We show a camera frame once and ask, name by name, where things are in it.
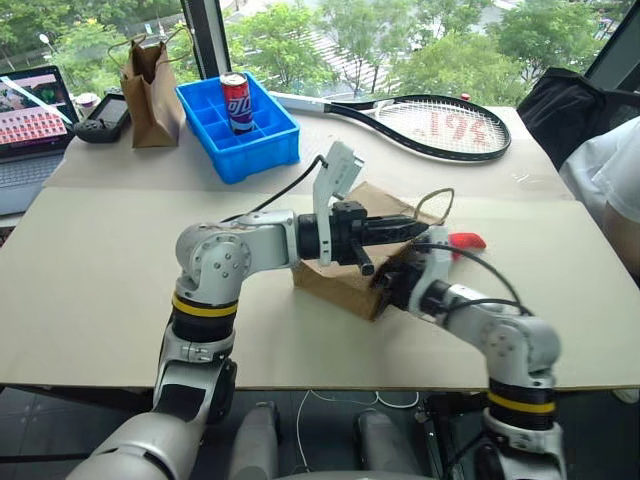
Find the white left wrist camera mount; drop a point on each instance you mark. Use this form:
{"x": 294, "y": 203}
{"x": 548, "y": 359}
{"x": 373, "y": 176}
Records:
{"x": 335, "y": 170}

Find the red and blue soda can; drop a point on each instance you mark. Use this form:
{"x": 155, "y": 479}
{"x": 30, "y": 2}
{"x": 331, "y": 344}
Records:
{"x": 237, "y": 102}

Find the small red round object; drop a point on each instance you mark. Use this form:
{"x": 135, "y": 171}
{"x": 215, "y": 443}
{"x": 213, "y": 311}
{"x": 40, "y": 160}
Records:
{"x": 465, "y": 96}

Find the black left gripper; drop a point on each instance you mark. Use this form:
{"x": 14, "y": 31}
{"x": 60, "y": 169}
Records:
{"x": 345, "y": 230}

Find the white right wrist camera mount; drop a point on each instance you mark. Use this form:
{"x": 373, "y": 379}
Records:
{"x": 432, "y": 265}

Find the large beige cardboard sheet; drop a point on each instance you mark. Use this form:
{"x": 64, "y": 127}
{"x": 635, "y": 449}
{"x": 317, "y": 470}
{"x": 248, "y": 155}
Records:
{"x": 110, "y": 300}

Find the person in white shirt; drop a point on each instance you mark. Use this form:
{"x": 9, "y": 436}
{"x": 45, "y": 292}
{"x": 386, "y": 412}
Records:
{"x": 610, "y": 170}

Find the grey rounded robot leg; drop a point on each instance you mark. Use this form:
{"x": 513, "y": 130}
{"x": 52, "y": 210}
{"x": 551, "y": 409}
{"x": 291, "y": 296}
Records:
{"x": 257, "y": 445}
{"x": 382, "y": 445}

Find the blue plastic divided bin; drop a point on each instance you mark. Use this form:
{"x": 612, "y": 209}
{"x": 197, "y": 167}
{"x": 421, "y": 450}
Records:
{"x": 250, "y": 155}

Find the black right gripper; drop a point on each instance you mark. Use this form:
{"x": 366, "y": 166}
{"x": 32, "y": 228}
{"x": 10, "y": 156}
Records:
{"x": 400, "y": 280}

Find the black handheld game console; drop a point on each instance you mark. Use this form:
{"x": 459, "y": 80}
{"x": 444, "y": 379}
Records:
{"x": 107, "y": 120}

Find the black backpack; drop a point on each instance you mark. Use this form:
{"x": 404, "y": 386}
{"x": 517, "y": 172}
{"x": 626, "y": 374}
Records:
{"x": 565, "y": 110}

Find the tall brown paper bag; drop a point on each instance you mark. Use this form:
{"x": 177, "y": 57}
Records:
{"x": 150, "y": 110}

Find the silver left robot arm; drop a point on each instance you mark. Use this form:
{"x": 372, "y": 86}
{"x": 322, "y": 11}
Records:
{"x": 225, "y": 255}

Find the black tennis racket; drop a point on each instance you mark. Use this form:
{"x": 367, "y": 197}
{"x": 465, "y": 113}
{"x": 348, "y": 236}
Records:
{"x": 440, "y": 125}

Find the red plush toy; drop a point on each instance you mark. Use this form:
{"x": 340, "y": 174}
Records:
{"x": 470, "y": 241}

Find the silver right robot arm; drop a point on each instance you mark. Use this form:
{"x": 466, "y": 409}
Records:
{"x": 520, "y": 340}

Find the black window frame post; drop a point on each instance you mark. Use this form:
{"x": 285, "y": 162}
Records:
{"x": 207, "y": 35}

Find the grey open laptop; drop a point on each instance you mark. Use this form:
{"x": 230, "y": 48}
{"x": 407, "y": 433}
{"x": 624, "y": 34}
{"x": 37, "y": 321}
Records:
{"x": 30, "y": 145}

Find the white lidded cup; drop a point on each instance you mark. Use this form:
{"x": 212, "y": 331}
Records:
{"x": 87, "y": 102}

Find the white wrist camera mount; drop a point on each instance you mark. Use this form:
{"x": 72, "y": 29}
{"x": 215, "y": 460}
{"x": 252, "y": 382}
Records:
{"x": 432, "y": 265}
{"x": 335, "y": 170}

